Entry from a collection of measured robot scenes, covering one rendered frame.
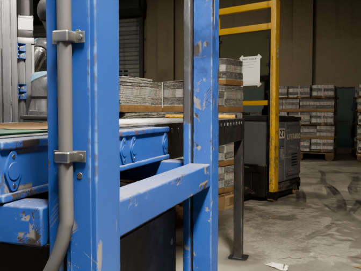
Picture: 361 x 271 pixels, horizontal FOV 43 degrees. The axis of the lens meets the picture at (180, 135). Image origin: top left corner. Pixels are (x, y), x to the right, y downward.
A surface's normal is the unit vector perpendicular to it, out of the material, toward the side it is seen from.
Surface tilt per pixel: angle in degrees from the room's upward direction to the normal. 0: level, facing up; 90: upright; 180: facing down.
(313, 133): 91
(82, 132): 90
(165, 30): 90
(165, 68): 90
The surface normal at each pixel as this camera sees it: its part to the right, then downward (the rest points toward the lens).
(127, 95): 0.78, 0.04
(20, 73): 0.29, 0.05
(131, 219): 0.94, 0.02
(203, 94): -0.33, 0.05
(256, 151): -0.62, 0.04
